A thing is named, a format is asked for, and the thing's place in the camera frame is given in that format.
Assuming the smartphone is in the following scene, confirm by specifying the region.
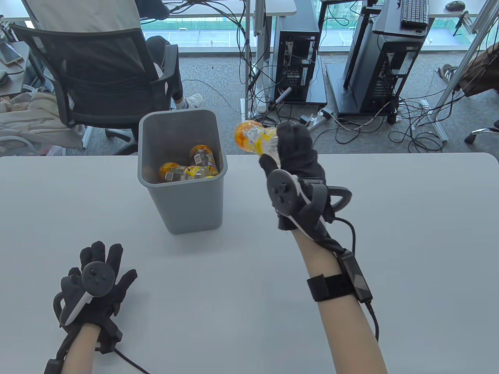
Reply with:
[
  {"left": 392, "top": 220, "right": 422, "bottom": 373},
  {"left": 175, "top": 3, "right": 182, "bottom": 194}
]
[{"left": 0, "top": 43, "right": 24, "bottom": 65}]

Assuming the black cable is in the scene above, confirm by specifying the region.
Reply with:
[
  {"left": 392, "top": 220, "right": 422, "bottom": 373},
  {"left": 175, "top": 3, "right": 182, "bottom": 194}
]
[
  {"left": 333, "top": 217, "right": 379, "bottom": 342},
  {"left": 115, "top": 349, "right": 150, "bottom": 374}
]

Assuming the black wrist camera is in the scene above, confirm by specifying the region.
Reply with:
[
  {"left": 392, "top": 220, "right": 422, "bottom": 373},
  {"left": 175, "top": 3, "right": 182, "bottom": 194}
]
[
  {"left": 277, "top": 212, "right": 297, "bottom": 231},
  {"left": 97, "top": 319, "right": 123, "bottom": 354}
]

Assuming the dark desk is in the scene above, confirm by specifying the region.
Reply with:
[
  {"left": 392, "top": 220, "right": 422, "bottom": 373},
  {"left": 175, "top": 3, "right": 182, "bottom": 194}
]
[{"left": 0, "top": 41, "right": 43, "bottom": 98}]

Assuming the beige cloth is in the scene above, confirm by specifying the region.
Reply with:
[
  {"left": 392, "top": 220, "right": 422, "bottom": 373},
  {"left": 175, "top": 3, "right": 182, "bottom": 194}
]
[{"left": 0, "top": 92, "right": 84, "bottom": 148}]

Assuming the black keyboard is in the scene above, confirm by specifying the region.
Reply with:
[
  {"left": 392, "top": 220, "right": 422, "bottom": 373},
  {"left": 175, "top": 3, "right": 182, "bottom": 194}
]
[{"left": 401, "top": 0, "right": 430, "bottom": 28}]

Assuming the person's right hand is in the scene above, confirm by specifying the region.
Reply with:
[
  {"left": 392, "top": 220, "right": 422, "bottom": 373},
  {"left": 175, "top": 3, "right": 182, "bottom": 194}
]
[{"left": 259, "top": 122, "right": 336, "bottom": 234}]

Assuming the chrome chair base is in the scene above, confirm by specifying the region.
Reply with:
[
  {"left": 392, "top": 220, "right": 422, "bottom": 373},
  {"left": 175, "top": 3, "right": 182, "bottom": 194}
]
[{"left": 464, "top": 121, "right": 499, "bottom": 145}]

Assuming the grey desk leg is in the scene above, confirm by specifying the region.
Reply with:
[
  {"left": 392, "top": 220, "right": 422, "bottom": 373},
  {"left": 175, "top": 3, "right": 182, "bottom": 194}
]
[{"left": 253, "top": 0, "right": 269, "bottom": 113}]

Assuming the orange juice bottle yellow cap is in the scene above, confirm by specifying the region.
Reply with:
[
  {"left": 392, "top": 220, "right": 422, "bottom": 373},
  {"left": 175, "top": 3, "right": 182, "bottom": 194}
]
[
  {"left": 235, "top": 120, "right": 281, "bottom": 164},
  {"left": 159, "top": 162, "right": 219, "bottom": 183},
  {"left": 190, "top": 145, "right": 219, "bottom": 176}
]

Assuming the black computer tower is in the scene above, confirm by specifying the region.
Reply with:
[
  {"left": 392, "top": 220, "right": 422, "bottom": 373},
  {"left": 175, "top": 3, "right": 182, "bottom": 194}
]
[
  {"left": 274, "top": 19, "right": 322, "bottom": 104},
  {"left": 343, "top": 23, "right": 425, "bottom": 115}
]

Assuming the white power strip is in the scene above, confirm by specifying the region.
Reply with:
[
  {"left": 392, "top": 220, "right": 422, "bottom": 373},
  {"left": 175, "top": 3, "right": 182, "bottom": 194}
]
[{"left": 304, "top": 110, "right": 336, "bottom": 131}]

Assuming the black arm strap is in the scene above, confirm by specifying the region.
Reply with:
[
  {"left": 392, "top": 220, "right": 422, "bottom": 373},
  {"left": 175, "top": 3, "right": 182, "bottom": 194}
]
[{"left": 307, "top": 274, "right": 357, "bottom": 302}]

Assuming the person's right forearm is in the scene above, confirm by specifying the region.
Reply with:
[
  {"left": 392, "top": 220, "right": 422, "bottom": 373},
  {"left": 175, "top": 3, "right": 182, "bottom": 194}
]
[{"left": 294, "top": 230, "right": 388, "bottom": 374}]

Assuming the grey plastic bin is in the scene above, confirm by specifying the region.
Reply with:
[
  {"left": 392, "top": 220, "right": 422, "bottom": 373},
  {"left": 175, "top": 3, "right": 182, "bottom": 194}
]
[{"left": 137, "top": 109, "right": 228, "bottom": 235}]

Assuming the person's left hand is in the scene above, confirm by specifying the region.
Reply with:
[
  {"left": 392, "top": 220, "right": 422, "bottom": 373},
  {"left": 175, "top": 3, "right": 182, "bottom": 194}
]
[{"left": 53, "top": 241, "right": 138, "bottom": 332}]

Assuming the white desk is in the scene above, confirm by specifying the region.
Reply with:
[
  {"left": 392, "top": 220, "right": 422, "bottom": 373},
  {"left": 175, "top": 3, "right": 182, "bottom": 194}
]
[{"left": 162, "top": 0, "right": 297, "bottom": 18}]

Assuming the tangle of black cables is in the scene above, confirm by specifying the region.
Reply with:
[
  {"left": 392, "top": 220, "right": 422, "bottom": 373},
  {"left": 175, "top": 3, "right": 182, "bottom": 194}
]
[{"left": 312, "top": 90, "right": 449, "bottom": 154}]

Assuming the person's left forearm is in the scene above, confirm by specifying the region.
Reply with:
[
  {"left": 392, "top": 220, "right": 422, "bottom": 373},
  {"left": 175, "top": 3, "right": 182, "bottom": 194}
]
[{"left": 62, "top": 324, "right": 103, "bottom": 374}]

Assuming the black mesh office chair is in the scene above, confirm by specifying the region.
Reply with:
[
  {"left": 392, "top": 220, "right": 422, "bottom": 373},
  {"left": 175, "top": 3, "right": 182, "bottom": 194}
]
[{"left": 10, "top": 24, "right": 180, "bottom": 155}]

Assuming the aluminium frame leg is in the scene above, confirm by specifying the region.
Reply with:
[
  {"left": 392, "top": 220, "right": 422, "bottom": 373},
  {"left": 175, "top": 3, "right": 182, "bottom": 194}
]
[{"left": 433, "top": 0, "right": 499, "bottom": 117}]

